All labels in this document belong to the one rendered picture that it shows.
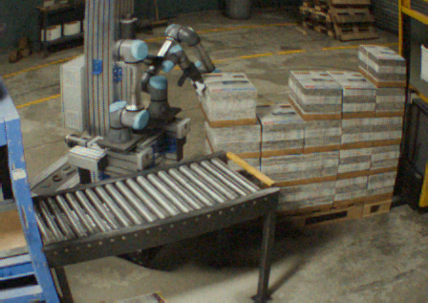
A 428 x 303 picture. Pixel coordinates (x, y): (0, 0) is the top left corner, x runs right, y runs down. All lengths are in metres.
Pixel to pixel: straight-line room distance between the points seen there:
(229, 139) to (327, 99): 0.69
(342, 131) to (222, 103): 0.87
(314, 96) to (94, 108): 1.43
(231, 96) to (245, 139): 0.30
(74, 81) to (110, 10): 0.58
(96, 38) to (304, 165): 1.62
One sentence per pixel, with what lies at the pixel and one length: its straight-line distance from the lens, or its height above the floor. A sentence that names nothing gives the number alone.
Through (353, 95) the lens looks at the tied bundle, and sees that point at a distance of 3.90.
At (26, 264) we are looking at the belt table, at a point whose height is 0.77.
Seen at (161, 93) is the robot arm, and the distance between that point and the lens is 3.89.
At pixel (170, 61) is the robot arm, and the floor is 1.24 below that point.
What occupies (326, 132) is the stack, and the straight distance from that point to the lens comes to 3.92.
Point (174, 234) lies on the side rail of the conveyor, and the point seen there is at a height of 0.72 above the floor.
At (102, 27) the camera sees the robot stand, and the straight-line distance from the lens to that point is 3.61.
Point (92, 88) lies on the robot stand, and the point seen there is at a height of 1.07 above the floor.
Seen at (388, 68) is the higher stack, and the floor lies 1.21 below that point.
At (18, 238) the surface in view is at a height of 0.80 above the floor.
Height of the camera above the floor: 2.25
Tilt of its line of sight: 24 degrees down
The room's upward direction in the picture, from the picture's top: straight up
